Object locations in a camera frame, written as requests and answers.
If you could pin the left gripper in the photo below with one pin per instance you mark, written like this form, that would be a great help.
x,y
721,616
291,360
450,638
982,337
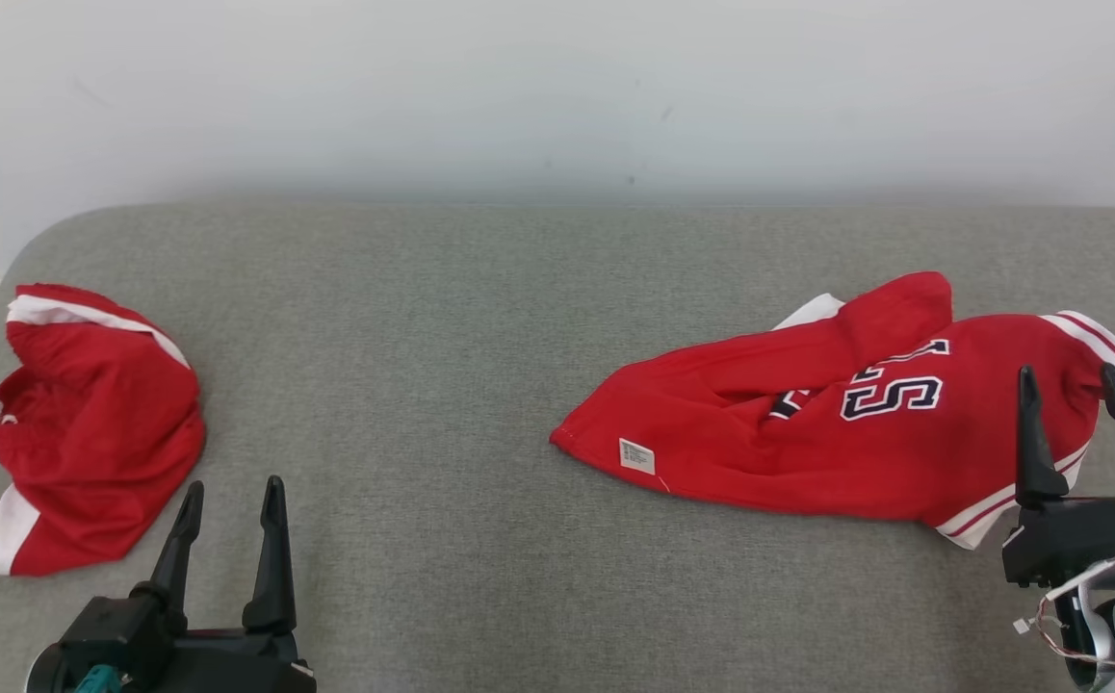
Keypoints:
x,y
230,664

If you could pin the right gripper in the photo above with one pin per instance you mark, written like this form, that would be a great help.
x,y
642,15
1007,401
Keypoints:
x,y
1068,539

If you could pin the red shorts white stripes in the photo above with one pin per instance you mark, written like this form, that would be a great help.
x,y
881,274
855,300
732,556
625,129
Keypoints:
x,y
95,433

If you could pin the red basketball jersey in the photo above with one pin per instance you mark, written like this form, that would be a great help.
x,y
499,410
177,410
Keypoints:
x,y
760,433

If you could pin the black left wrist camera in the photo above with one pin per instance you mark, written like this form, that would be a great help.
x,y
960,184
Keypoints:
x,y
115,630

